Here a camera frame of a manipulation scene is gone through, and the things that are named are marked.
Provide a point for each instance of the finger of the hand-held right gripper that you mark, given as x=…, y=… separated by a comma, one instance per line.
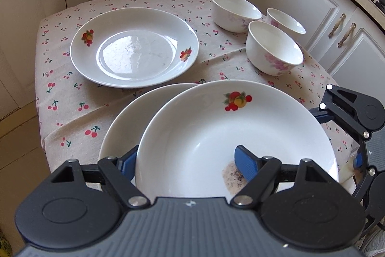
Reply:
x=323, y=117
x=357, y=161

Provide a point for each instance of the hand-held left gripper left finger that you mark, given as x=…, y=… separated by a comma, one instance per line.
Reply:
x=129, y=163

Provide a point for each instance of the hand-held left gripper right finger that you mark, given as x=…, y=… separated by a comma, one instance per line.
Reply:
x=245, y=165

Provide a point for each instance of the white floral bowl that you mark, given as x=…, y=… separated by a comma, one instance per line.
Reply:
x=270, y=61
x=228, y=19
x=288, y=23

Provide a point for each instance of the cherry print tablecloth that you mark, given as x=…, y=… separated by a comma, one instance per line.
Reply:
x=75, y=106

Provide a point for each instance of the white fruit print plate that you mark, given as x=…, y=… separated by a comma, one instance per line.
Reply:
x=126, y=124
x=135, y=55
x=195, y=136

